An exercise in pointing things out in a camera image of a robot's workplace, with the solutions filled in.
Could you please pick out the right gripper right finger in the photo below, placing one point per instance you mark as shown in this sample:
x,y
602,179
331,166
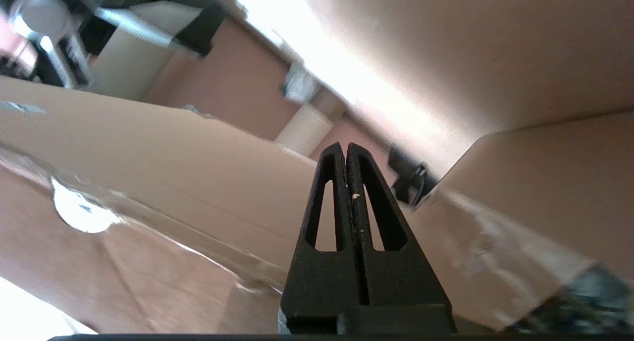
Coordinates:
x,y
411,286

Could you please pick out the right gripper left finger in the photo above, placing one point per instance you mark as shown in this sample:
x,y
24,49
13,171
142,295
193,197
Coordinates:
x,y
312,291

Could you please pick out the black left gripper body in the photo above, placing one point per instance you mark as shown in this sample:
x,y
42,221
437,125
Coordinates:
x,y
408,175

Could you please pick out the brown cardboard shoe box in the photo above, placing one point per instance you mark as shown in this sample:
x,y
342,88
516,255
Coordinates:
x,y
173,157

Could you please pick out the beige ribbed pouf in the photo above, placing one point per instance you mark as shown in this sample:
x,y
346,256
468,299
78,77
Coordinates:
x,y
304,128

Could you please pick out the white ribbed furniture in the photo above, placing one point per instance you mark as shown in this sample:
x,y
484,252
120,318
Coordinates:
x,y
133,53

